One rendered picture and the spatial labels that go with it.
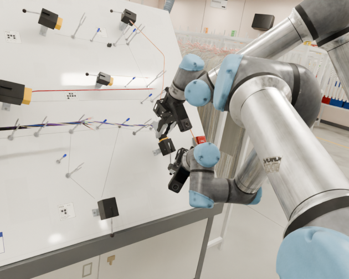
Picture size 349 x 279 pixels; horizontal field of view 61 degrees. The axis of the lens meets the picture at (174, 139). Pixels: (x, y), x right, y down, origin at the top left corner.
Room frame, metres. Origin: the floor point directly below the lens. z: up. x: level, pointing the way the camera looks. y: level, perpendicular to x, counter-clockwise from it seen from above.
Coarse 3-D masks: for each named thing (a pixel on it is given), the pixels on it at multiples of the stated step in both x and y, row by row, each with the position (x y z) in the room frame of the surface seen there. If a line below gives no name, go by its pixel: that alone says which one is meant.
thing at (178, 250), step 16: (192, 224) 1.16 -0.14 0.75; (144, 240) 0.99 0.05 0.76; (160, 240) 1.04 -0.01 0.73; (176, 240) 1.11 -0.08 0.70; (192, 240) 1.17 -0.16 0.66; (112, 256) 0.89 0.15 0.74; (128, 256) 0.94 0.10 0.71; (144, 256) 1.00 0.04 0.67; (160, 256) 1.05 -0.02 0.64; (176, 256) 1.12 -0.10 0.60; (192, 256) 1.19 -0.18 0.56; (112, 272) 0.90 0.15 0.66; (128, 272) 0.95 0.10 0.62; (144, 272) 1.01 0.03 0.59; (160, 272) 1.07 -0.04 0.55; (176, 272) 1.13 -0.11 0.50; (192, 272) 1.21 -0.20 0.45
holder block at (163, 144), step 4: (164, 140) 1.10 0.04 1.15; (168, 140) 1.11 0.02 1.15; (160, 144) 1.11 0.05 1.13; (164, 144) 1.09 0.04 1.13; (172, 144) 1.11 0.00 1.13; (160, 148) 1.11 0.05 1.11; (164, 148) 1.09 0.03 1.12; (168, 148) 1.09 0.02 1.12; (172, 148) 1.10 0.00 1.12; (164, 152) 1.09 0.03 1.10; (168, 152) 1.08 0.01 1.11; (172, 152) 1.12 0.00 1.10
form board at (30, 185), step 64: (0, 0) 1.11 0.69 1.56; (64, 0) 1.30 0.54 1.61; (0, 64) 0.97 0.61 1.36; (64, 64) 1.12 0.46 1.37; (128, 64) 1.32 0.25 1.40; (64, 128) 0.97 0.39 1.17; (128, 128) 1.13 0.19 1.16; (192, 128) 1.35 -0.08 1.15; (0, 192) 0.74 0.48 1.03; (64, 192) 0.85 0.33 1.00; (128, 192) 0.97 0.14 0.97; (0, 256) 0.65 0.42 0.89
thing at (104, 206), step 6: (108, 198) 0.83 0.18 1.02; (114, 198) 0.84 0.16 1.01; (102, 204) 0.81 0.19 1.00; (108, 204) 0.81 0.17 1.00; (114, 204) 0.83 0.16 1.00; (96, 210) 0.86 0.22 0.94; (102, 210) 0.80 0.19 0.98; (108, 210) 0.80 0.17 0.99; (114, 210) 0.81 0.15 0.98; (102, 216) 0.80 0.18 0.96; (108, 216) 0.79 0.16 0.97; (114, 216) 0.80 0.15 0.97
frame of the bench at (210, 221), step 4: (212, 216) 1.24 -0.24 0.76; (208, 220) 1.23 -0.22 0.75; (212, 220) 1.25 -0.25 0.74; (208, 224) 1.23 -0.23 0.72; (208, 228) 1.24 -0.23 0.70; (208, 232) 1.24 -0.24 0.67; (204, 236) 1.23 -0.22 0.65; (208, 236) 1.25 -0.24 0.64; (204, 240) 1.23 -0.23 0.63; (204, 244) 1.24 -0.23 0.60; (204, 248) 1.24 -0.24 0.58; (204, 252) 1.25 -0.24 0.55; (200, 256) 1.23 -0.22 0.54; (204, 256) 1.25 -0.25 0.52; (200, 260) 1.23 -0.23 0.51; (200, 264) 1.24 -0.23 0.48; (200, 268) 1.24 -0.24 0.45; (196, 272) 1.23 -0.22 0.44; (200, 272) 1.25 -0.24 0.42; (196, 276) 1.23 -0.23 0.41; (200, 276) 1.25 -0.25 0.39
